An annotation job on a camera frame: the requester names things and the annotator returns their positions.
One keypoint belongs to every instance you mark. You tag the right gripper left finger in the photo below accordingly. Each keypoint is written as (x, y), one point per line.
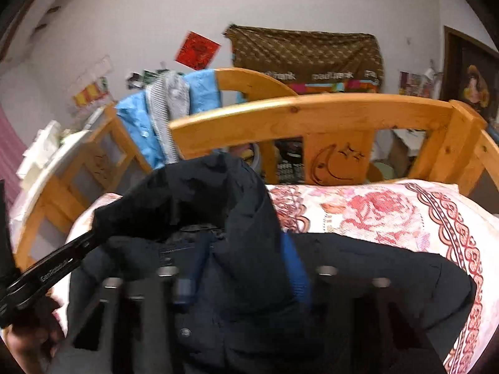
(130, 327)

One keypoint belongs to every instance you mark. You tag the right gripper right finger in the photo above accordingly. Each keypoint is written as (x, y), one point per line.
(356, 325)

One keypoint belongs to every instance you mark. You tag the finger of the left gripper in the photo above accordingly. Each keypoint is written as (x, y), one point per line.
(20, 290)

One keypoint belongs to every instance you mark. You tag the black padded jacket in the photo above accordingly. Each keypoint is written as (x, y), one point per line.
(246, 318)

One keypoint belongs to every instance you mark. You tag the person's left hand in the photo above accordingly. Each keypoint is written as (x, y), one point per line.
(29, 347)

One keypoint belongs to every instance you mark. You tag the pink curtain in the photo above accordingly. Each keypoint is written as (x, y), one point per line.
(11, 157)

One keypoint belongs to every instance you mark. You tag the white box on shelf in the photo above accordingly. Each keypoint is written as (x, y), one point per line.
(39, 153)

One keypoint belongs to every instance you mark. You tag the pink floral quilt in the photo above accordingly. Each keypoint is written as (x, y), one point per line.
(415, 215)

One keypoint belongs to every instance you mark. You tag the brown patterned cloth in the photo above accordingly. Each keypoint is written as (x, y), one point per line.
(310, 62)

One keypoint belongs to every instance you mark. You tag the dark framed picture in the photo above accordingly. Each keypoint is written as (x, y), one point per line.
(470, 73)

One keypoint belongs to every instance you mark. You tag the wooden bed frame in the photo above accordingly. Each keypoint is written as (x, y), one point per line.
(338, 132)

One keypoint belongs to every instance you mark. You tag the grey garment on rail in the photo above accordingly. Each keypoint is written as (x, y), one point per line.
(167, 100)

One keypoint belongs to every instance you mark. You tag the blue shirt on rail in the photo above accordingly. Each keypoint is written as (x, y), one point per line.
(204, 96)

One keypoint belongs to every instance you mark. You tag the red paper wall decoration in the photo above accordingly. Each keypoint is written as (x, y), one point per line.
(197, 51)

